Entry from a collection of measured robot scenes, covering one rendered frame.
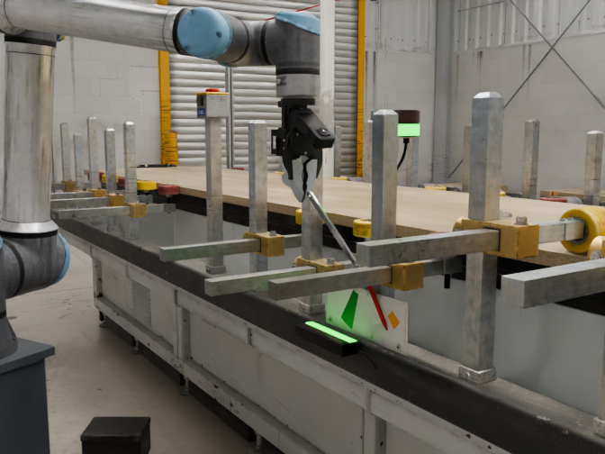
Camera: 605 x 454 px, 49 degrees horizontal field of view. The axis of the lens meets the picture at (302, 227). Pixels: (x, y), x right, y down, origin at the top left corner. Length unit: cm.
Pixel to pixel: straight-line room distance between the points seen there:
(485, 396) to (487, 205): 30
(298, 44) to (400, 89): 999
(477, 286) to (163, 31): 74
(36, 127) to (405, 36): 1006
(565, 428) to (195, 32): 90
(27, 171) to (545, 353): 123
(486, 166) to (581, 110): 891
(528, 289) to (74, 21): 106
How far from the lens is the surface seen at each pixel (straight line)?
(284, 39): 136
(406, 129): 128
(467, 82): 1148
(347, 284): 119
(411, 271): 124
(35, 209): 175
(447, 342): 150
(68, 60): 910
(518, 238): 104
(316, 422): 207
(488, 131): 108
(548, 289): 74
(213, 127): 191
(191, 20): 129
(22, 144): 172
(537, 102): 1046
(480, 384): 115
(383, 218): 127
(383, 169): 126
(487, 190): 109
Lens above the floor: 111
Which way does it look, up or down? 8 degrees down
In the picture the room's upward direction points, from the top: straight up
